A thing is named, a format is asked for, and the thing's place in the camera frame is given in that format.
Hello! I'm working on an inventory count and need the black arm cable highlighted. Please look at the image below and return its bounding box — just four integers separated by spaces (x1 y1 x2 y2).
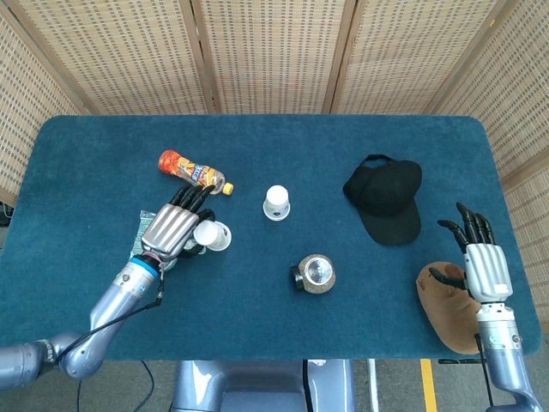
474 332 497 412
53 264 168 361

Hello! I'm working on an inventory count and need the blue-grey robot torso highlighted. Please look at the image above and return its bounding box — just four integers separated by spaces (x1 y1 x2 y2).
170 359 356 412

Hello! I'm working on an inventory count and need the black floor cable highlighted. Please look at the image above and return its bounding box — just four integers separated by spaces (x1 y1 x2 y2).
76 360 155 412

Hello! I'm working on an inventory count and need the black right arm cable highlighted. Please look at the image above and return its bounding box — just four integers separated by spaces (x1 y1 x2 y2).
474 332 497 412

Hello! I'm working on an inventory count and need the blue table mat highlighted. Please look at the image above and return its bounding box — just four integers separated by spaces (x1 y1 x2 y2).
0 114 542 361

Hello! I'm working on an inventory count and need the green dustpan in plastic bag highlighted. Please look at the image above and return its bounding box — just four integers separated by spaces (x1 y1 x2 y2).
126 209 208 272

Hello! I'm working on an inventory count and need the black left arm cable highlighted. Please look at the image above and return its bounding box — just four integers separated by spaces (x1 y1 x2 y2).
53 264 168 361

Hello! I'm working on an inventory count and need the black baseball cap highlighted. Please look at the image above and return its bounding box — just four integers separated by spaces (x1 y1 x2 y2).
341 154 424 246

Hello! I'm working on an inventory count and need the woven bamboo folding screen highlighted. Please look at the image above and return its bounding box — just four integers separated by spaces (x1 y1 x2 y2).
0 0 549 327

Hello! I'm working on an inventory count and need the brown plush toy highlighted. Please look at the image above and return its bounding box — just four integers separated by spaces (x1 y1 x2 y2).
415 262 484 355

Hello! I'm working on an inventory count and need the round glass jar black lid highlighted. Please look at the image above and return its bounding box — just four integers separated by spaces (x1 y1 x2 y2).
290 253 337 295

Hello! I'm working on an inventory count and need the orange label plastic drink bottle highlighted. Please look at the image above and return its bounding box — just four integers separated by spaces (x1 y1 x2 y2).
158 148 235 197

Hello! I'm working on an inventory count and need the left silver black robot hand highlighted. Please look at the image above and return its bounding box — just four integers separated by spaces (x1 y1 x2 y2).
140 184 217 262

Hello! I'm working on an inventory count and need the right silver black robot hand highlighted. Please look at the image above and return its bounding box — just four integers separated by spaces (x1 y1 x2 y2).
428 202 515 304

